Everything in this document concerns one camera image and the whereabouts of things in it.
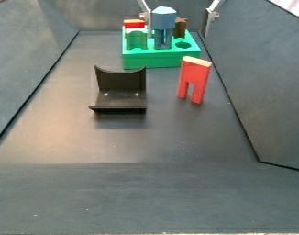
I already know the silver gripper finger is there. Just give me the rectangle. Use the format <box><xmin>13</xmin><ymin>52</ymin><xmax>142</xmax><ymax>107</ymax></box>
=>
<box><xmin>201</xmin><ymin>0</ymin><xmax>225</xmax><ymax>37</ymax></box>
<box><xmin>137</xmin><ymin>0</ymin><xmax>152</xmax><ymax>38</ymax></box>

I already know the red two-legged square-circle block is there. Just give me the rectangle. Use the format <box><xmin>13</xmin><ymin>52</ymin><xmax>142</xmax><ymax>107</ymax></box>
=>
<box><xmin>177</xmin><ymin>56</ymin><xmax>212</xmax><ymax>104</ymax></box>

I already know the green shape-sorter board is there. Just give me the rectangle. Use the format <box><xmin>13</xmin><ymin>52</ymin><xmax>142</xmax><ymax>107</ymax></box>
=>
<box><xmin>121</xmin><ymin>28</ymin><xmax>201</xmax><ymax>69</ymax></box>

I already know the bright red rectangular block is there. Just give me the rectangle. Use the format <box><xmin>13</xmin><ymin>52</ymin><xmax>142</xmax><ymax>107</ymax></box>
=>
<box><xmin>124</xmin><ymin>19</ymin><xmax>144</xmax><ymax>28</ymax></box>

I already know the blue pentagon-top block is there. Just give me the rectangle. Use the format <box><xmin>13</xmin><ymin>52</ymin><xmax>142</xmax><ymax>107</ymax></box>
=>
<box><xmin>152</xmin><ymin>6</ymin><xmax>176</xmax><ymax>50</ymax></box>

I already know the green arch block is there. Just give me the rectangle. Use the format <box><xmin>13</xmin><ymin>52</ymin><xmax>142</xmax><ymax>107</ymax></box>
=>
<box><xmin>126</xmin><ymin>30</ymin><xmax>146</xmax><ymax>50</ymax></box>

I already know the brown star block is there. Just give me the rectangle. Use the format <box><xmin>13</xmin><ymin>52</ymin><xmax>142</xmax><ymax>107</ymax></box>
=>
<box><xmin>172</xmin><ymin>17</ymin><xmax>186</xmax><ymax>39</ymax></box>

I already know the black curved stand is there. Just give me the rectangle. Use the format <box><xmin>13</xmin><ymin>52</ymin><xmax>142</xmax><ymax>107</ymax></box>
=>
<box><xmin>88</xmin><ymin>66</ymin><xmax>146</xmax><ymax>112</ymax></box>

